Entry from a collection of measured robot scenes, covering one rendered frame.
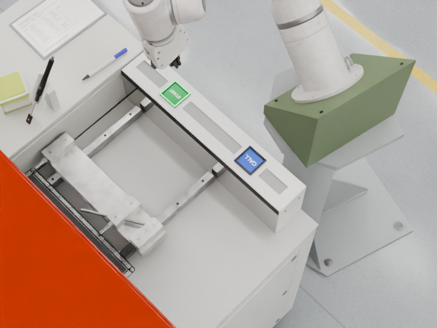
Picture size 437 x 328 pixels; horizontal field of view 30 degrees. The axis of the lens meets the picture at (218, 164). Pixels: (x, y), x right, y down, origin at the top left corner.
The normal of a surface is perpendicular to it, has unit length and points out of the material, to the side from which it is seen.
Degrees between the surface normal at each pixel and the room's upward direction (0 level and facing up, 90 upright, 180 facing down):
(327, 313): 0
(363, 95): 90
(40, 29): 0
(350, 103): 90
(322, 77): 50
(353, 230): 0
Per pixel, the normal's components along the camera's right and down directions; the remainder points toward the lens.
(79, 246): 0.00, -0.44
